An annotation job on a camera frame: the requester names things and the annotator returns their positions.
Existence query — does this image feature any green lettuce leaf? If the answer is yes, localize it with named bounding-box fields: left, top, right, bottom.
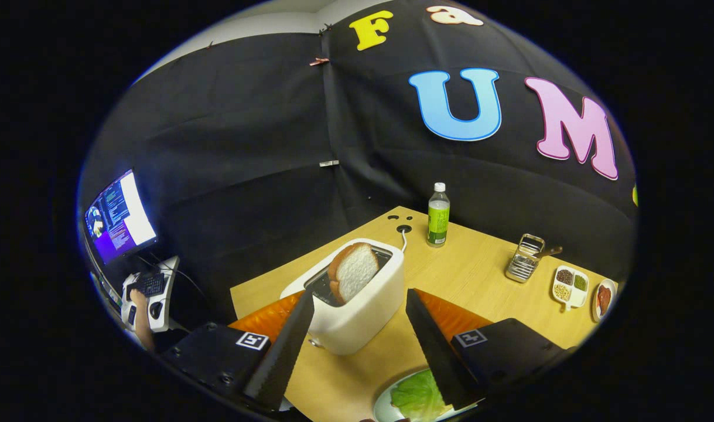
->
left=390, top=369, right=448, bottom=422

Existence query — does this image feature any toasted bread slice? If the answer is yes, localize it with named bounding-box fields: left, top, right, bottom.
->
left=327, top=242, right=380, bottom=305

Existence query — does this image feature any black keyboard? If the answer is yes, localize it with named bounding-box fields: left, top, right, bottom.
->
left=125, top=271, right=167, bottom=298

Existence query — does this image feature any green label plastic bottle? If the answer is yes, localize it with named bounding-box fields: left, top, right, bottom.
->
left=426, top=182, right=451, bottom=247

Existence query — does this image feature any white divided dish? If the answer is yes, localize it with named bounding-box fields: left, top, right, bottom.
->
left=551, top=266, right=590, bottom=311

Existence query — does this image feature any white side desk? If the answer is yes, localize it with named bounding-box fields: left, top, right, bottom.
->
left=121, top=256, right=180, bottom=333

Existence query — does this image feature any metal wire utensil holder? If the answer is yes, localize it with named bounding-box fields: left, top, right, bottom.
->
left=505, top=233, right=546, bottom=284

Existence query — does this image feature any computer monitor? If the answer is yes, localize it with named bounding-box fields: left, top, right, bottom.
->
left=84, top=169, right=158, bottom=266

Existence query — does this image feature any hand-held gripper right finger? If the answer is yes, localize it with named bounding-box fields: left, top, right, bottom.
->
left=405, top=288, right=577, bottom=411

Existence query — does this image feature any round plate with steak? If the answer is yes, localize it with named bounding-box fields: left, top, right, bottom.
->
left=591, top=278, right=618, bottom=324

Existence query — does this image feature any pale green round plate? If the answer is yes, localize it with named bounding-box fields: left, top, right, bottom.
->
left=373, top=368, right=486, bottom=422

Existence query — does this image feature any black backdrop cloth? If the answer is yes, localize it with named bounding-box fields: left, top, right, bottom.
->
left=78, top=0, right=638, bottom=352

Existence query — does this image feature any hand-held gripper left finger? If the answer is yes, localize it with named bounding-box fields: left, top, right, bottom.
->
left=158, top=289, right=315, bottom=412

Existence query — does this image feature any white toaster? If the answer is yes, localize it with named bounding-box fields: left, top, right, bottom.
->
left=279, top=238, right=405, bottom=356

